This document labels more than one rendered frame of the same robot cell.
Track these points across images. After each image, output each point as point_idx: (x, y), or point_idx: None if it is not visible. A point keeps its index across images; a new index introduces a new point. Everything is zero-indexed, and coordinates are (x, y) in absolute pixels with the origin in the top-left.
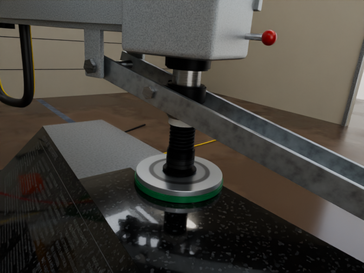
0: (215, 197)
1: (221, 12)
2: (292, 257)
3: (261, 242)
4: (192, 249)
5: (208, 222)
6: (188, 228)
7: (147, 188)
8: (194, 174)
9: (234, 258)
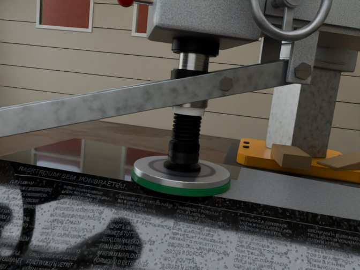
0: (130, 173)
1: None
2: (54, 156)
3: (77, 158)
4: (118, 153)
5: (120, 161)
6: (129, 158)
7: None
8: (163, 166)
9: (92, 153)
